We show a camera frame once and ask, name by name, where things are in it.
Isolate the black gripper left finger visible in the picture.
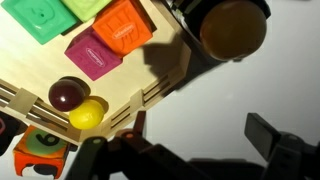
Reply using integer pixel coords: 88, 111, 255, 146
64, 110, 208, 180

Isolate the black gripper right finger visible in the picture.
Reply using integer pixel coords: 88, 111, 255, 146
244, 112, 320, 180

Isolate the dark red plum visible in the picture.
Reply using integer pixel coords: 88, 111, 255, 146
47, 77, 86, 113

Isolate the wooden slatted tray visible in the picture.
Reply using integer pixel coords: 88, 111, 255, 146
0, 0, 193, 147

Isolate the yellow lemon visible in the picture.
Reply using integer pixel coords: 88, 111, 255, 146
68, 98, 106, 131

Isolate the orange number soft cube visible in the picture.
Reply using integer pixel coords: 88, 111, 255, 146
12, 125, 72, 180

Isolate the magenta soft cube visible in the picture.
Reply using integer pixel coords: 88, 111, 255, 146
64, 27, 123, 82

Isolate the light green soft cube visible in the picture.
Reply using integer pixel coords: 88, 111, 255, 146
61, 0, 114, 23

